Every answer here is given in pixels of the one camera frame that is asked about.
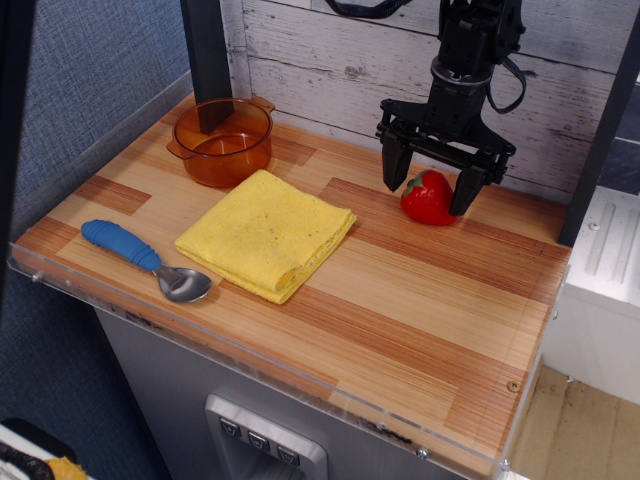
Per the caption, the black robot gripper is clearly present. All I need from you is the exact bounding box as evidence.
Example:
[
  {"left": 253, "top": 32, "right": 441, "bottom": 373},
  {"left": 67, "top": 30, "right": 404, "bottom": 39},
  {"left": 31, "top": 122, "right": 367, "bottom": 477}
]
[{"left": 376, "top": 80, "right": 515, "bottom": 216}]

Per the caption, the red plastic strawberry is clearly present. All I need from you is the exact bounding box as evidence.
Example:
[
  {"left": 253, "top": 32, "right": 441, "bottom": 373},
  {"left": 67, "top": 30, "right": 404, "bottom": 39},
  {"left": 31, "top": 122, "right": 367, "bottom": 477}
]
[{"left": 400, "top": 170, "right": 457, "bottom": 226}]

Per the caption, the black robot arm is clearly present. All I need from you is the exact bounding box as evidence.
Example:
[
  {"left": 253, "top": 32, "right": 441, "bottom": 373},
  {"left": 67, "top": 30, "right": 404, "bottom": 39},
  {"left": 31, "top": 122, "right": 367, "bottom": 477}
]
[{"left": 377, "top": 1, "right": 526, "bottom": 216}]

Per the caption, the folded yellow cloth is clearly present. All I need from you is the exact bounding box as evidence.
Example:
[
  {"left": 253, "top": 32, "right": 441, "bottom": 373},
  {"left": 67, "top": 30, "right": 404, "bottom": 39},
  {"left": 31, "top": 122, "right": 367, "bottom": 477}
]
[{"left": 174, "top": 170, "right": 357, "bottom": 304}]

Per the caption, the amber transparent plastic pot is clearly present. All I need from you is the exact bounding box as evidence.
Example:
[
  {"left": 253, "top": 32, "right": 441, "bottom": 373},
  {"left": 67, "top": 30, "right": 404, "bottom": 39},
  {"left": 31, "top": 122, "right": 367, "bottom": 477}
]
[{"left": 167, "top": 96, "right": 275, "bottom": 188}]

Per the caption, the white grooved side unit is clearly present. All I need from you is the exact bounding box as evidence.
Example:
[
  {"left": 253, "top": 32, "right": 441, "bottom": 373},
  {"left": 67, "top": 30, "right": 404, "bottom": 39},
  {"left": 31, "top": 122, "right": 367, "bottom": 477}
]
[{"left": 541, "top": 187, "right": 639, "bottom": 403}]

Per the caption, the clear acrylic table guard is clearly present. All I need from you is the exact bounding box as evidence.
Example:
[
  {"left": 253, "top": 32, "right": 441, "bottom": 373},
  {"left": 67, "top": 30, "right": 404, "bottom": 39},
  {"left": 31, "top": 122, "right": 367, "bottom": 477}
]
[{"left": 15, "top": 71, "right": 568, "bottom": 479}]

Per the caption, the silver cabinet with buttons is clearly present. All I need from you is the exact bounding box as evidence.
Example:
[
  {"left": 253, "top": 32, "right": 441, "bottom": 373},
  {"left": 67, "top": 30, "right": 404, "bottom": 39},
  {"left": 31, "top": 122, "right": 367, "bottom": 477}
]
[{"left": 97, "top": 310, "right": 457, "bottom": 479}]

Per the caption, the yellow object bottom left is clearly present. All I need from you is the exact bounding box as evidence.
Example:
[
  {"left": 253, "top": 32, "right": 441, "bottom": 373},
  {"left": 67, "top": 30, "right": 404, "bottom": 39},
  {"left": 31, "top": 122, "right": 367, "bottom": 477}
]
[{"left": 46, "top": 457, "right": 90, "bottom": 480}]

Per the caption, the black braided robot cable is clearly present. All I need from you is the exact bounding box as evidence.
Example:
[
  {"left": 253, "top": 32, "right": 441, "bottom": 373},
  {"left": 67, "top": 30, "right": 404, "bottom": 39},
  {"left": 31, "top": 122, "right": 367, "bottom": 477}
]
[{"left": 324, "top": 0, "right": 528, "bottom": 115}]

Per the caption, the dark grey right post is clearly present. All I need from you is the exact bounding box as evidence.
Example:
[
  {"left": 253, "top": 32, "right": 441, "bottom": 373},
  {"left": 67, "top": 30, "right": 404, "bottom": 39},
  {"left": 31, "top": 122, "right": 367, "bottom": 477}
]
[{"left": 556, "top": 0, "right": 640, "bottom": 247}]

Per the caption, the dark grey post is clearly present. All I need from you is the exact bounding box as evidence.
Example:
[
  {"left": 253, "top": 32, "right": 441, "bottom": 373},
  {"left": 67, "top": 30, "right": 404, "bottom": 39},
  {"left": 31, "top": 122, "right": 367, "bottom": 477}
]
[
  {"left": 556, "top": 0, "right": 640, "bottom": 247},
  {"left": 180, "top": 0, "right": 232, "bottom": 134}
]

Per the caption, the dark grey left post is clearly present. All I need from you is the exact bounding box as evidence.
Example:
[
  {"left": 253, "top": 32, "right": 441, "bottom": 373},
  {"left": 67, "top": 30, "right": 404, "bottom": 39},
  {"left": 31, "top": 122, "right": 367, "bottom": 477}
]
[{"left": 180, "top": 0, "right": 232, "bottom": 134}]

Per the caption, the blue handled metal spoon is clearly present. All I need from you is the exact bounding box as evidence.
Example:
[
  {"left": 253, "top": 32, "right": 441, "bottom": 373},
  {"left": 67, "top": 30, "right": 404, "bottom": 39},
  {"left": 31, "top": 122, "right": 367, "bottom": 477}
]
[{"left": 81, "top": 219, "right": 212, "bottom": 303}]

